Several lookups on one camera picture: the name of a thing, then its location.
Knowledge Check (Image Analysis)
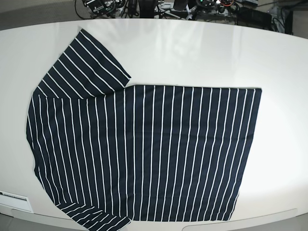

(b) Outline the navy white striped T-shirt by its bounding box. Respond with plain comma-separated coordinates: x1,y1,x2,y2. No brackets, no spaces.
26,30,262,231

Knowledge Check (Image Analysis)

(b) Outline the white power strip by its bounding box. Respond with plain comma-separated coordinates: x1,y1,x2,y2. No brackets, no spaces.
154,0,235,22

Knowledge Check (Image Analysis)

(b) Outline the white label sticker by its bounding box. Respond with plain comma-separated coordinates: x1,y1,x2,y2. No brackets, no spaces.
0,191,33,213

